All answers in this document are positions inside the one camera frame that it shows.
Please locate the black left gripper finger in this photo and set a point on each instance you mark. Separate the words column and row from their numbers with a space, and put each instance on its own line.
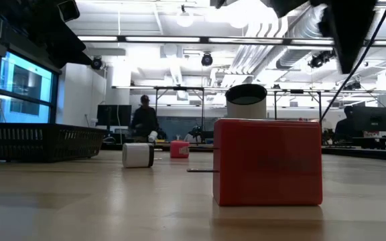
column 62, row 37
column 70, row 57

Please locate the white charger with dark end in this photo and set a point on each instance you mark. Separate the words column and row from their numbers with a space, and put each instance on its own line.
column 136, row 155

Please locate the pink cube charger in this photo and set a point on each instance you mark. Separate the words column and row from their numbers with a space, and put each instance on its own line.
column 179, row 150

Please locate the red rectangular charger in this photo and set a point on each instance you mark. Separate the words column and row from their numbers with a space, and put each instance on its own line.
column 266, row 160

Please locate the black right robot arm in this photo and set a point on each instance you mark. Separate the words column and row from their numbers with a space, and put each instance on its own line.
column 350, row 33

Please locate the large window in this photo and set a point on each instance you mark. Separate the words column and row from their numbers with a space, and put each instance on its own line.
column 25, row 80

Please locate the black computer monitor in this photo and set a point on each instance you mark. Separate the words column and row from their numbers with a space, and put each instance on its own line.
column 372, row 118
column 114, row 115

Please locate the black plastic slotted basket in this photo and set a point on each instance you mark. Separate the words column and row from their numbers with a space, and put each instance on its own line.
column 45, row 144

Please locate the person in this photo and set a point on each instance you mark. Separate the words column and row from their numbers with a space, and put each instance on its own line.
column 343, row 129
column 145, row 120

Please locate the white paper cup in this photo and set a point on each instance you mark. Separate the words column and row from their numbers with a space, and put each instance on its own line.
column 152, row 136

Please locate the round white pendant lamp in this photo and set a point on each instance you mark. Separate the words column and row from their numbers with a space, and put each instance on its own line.
column 184, row 19

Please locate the white cylinder with black rim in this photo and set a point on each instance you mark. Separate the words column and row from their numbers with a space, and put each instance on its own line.
column 246, row 108

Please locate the black ceiling spotlight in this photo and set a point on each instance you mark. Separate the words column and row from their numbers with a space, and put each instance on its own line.
column 315, row 62

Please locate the black round ceiling camera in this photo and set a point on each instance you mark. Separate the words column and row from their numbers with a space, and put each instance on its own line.
column 96, row 63
column 207, row 60

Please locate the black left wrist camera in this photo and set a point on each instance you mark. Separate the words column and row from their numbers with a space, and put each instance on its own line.
column 69, row 10

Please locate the black background rig frame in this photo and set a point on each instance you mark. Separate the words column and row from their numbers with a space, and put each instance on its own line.
column 297, row 91
column 179, row 88

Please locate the silver ventilation duct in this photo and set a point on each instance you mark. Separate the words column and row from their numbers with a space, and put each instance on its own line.
column 300, row 30

